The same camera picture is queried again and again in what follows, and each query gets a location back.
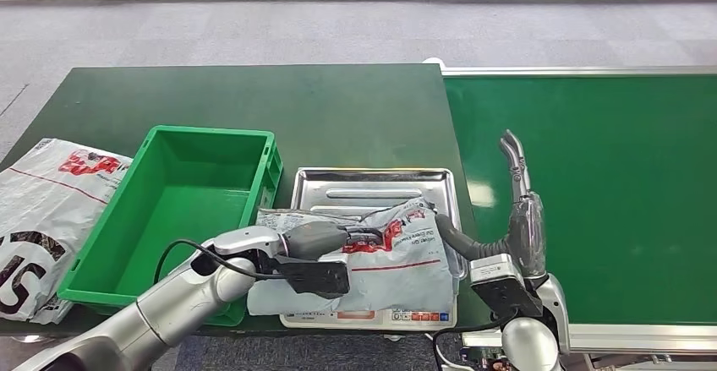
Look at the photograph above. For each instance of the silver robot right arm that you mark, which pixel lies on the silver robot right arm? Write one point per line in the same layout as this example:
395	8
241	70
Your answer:
529	346

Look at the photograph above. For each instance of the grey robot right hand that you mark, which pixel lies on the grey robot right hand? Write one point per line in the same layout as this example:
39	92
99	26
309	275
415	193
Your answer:
529	234

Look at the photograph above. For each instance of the green plastic crate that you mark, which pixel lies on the green plastic crate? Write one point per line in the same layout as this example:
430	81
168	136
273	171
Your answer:
168	200

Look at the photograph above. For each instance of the grey mailer package red print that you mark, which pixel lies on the grey mailer package red print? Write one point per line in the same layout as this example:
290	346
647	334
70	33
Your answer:
403	267

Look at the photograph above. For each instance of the dark green table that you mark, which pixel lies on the dark green table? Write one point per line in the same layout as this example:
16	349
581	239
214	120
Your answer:
336	116

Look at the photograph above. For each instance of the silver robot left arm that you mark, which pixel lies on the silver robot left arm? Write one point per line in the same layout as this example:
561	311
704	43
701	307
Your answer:
168	307

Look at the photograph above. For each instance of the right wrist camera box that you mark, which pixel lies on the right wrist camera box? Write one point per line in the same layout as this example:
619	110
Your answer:
498	284

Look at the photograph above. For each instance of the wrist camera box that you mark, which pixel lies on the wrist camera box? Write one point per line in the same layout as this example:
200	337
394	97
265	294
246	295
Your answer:
313	279
498	284

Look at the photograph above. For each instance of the electronic scale with steel tray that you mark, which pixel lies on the electronic scale with steel tray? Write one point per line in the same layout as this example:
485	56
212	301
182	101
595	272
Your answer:
369	186

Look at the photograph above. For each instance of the green conveyor belt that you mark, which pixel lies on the green conveyor belt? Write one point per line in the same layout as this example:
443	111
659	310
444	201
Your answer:
616	189

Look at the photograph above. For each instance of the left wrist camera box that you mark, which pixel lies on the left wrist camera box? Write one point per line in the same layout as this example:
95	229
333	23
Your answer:
313	279

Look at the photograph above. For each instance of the large white bag black letters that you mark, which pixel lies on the large white bag black letters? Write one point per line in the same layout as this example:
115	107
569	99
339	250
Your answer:
45	217

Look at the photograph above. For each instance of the silver conveyor frame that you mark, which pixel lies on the silver conveyor frame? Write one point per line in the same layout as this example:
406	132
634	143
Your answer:
616	337

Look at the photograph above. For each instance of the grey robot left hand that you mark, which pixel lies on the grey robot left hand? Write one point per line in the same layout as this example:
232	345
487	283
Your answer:
313	240

